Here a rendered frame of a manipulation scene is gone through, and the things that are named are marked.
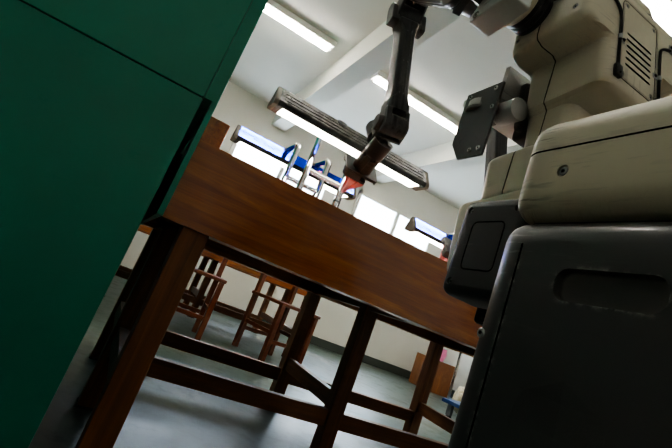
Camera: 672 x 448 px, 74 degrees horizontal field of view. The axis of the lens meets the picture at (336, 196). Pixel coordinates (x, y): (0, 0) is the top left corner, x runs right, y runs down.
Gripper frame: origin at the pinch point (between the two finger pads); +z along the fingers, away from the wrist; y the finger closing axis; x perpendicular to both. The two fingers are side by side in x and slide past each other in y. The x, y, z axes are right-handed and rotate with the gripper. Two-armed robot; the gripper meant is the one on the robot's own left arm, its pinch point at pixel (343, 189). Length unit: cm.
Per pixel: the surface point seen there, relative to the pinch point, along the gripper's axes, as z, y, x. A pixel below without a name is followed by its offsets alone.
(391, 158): -3.1, -18.7, -26.0
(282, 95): -3.4, 24.2, -26.5
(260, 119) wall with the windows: 272, -51, -477
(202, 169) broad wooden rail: -2.3, 39.1, 21.4
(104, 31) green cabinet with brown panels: -16, 67, 12
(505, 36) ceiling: -32, -142, -252
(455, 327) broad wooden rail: 4.5, -39.2, 29.5
